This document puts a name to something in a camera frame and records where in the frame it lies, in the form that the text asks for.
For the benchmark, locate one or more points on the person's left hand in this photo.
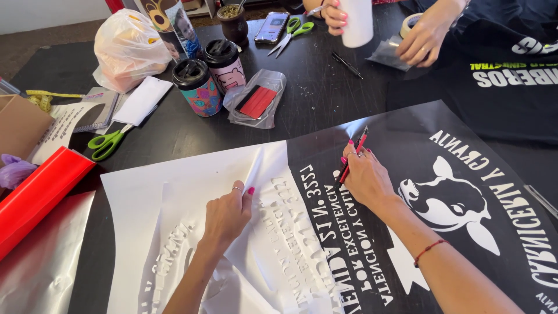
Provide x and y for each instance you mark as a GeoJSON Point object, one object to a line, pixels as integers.
{"type": "Point", "coordinates": [224, 222]}

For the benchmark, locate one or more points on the person's right hand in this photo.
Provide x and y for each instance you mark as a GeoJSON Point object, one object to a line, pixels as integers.
{"type": "Point", "coordinates": [368, 179]}

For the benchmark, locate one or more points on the red black scraper tool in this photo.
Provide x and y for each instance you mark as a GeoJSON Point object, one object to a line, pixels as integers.
{"type": "Point", "coordinates": [362, 136]}

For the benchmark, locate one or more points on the white vinyl backing sheet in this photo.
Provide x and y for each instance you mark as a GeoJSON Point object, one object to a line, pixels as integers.
{"type": "Point", "coordinates": [183, 192]}

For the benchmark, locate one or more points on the black vinyl sign sheet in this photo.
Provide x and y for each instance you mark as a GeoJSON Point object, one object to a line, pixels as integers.
{"type": "Point", "coordinates": [409, 144]}

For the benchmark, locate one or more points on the black pen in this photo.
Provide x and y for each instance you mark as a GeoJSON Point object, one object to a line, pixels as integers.
{"type": "Point", "coordinates": [346, 65]}

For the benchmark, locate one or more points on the red black squeegee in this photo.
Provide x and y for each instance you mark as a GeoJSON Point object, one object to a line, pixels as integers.
{"type": "Point", "coordinates": [259, 103]}

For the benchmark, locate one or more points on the clear plastic piece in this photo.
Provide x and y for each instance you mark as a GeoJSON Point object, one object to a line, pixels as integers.
{"type": "Point", "coordinates": [386, 54]}

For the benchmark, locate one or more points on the colourful print tumbler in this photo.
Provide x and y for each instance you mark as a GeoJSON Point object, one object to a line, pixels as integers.
{"type": "Point", "coordinates": [202, 98]}

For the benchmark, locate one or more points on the clear plastic bag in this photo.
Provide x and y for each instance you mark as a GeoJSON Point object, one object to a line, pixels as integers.
{"type": "Point", "coordinates": [270, 80]}

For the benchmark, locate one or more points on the white paper envelope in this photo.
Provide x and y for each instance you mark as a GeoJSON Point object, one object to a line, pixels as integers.
{"type": "Point", "coordinates": [141, 100]}

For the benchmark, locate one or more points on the pink pig print tumbler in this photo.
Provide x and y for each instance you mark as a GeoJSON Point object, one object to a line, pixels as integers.
{"type": "Point", "coordinates": [229, 74]}

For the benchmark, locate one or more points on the black printed t-shirt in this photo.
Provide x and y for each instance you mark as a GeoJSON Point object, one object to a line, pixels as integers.
{"type": "Point", "coordinates": [501, 109]}

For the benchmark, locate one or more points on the white tumbler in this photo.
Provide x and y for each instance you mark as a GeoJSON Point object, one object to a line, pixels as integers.
{"type": "Point", "coordinates": [357, 24]}

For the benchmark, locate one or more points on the masking tape roll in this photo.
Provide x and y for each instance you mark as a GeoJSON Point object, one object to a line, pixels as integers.
{"type": "Point", "coordinates": [407, 24]}

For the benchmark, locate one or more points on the grey spiral notebook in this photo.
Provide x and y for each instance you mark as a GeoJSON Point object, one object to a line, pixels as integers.
{"type": "Point", "coordinates": [98, 111]}

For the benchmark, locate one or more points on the metal ruler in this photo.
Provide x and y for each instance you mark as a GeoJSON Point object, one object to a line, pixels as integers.
{"type": "Point", "coordinates": [542, 201]}

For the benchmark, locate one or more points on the silver pen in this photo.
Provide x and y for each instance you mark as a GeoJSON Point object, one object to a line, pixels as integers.
{"type": "Point", "coordinates": [314, 10]}

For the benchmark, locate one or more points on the smartphone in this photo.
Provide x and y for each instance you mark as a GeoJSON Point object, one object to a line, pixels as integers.
{"type": "Point", "coordinates": [271, 27]}

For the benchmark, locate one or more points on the red vinyl roll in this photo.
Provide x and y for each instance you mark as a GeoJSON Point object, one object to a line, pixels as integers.
{"type": "Point", "coordinates": [43, 192]}

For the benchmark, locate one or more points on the white printed paper sheet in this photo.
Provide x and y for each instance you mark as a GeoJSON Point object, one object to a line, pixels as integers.
{"type": "Point", "coordinates": [56, 126]}

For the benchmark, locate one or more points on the silver vinyl sheet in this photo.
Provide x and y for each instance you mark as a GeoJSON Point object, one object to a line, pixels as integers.
{"type": "Point", "coordinates": [39, 279]}

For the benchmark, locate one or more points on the brown mate cup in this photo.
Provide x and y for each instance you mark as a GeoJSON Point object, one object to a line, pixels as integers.
{"type": "Point", "coordinates": [235, 28]}

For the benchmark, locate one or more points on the photo print tumbler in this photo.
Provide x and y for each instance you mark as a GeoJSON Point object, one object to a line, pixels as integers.
{"type": "Point", "coordinates": [174, 30]}

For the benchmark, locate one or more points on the white orange plastic bag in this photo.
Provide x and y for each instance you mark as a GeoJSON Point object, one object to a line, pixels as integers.
{"type": "Point", "coordinates": [126, 48]}

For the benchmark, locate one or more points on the purple plastic bag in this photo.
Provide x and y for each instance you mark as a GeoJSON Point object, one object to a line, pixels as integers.
{"type": "Point", "coordinates": [15, 172]}

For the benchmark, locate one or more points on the metal mate straw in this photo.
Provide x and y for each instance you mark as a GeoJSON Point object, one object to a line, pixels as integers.
{"type": "Point", "coordinates": [242, 4]}

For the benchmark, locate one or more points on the wooden shelf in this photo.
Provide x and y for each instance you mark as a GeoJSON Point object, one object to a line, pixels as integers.
{"type": "Point", "coordinates": [198, 6]}

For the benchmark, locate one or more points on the yellow tape measure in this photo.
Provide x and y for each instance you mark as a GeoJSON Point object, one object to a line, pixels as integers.
{"type": "Point", "coordinates": [43, 93]}

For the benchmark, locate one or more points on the brown cardboard box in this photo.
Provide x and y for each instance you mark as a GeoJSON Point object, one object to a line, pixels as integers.
{"type": "Point", "coordinates": [22, 126]}

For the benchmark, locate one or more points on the grey metal bar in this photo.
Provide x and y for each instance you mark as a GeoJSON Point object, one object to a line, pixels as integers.
{"type": "Point", "coordinates": [8, 87]}

